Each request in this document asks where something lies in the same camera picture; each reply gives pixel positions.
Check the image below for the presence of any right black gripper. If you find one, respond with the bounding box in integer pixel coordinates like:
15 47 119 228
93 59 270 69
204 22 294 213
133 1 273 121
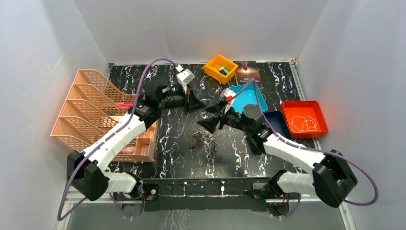
197 100 252 134

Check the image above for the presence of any cable bundle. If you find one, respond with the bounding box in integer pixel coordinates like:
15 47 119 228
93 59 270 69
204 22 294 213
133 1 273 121
189 126 223 160

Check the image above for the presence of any white cable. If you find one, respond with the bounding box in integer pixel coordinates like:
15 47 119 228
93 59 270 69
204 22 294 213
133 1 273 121
290 115 318 134

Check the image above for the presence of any yellow plastic bin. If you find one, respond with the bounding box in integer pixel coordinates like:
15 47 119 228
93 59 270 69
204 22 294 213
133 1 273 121
201 55 238 85

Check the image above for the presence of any cyan square tray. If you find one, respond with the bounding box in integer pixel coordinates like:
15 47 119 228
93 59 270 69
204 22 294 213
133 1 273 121
232 83 268 114

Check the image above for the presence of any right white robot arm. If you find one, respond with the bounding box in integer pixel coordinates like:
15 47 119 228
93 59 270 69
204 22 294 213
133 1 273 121
197 101 358 207

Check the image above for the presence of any peach mesh file rack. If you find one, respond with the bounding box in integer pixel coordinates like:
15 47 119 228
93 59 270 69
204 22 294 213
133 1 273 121
51 69 135 151

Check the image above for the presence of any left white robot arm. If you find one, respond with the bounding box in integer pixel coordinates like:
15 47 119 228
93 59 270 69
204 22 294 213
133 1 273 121
64 85 205 201

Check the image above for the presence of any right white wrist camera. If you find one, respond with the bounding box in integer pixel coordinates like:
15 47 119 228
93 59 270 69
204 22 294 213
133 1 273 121
221 88 236 114

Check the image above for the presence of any peach compartment organizer tray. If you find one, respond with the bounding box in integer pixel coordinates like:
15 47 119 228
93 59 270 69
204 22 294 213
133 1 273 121
114 120 159 162

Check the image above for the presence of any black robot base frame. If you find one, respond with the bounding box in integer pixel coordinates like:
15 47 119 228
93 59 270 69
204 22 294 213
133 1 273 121
113 177 299 217

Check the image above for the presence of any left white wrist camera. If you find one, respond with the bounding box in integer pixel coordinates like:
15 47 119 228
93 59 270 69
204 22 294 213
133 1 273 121
175 64 195 94

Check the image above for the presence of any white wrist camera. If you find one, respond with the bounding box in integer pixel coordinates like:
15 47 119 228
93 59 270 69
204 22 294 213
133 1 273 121
175 64 195 94
221 88 236 114

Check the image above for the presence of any orange square tray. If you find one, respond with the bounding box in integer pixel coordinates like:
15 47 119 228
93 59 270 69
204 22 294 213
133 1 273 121
280 101 328 139

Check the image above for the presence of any navy square tray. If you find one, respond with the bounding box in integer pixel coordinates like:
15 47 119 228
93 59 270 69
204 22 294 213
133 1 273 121
248 111 294 155

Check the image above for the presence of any pink eraser pack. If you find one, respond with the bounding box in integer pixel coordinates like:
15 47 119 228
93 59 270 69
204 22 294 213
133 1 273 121
121 146 135 154

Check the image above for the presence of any dark paperback book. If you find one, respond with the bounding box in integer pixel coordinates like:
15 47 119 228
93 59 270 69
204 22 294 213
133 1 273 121
235 61 263 89

